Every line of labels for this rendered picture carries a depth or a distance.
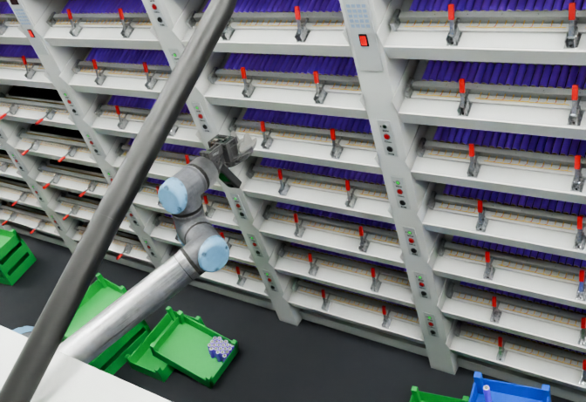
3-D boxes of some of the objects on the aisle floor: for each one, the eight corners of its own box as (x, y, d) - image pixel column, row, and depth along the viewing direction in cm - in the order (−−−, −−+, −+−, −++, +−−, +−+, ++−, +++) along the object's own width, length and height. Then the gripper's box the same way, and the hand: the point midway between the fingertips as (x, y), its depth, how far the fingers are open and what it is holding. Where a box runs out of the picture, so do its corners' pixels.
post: (454, 375, 247) (340, -147, 143) (431, 367, 253) (303, -140, 149) (473, 333, 259) (381, -176, 155) (451, 327, 265) (346, -169, 160)
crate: (239, 350, 285) (237, 340, 279) (210, 389, 273) (208, 379, 267) (181, 319, 296) (179, 309, 290) (152, 355, 284) (149, 345, 278)
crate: (164, 382, 283) (157, 371, 278) (131, 368, 294) (124, 357, 289) (207, 328, 300) (201, 316, 296) (173, 316, 312) (167, 305, 307)
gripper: (217, 155, 189) (261, 120, 203) (188, 151, 195) (234, 118, 209) (224, 181, 194) (267, 146, 208) (196, 176, 200) (240, 142, 214)
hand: (249, 142), depth 209 cm, fingers open, 3 cm apart
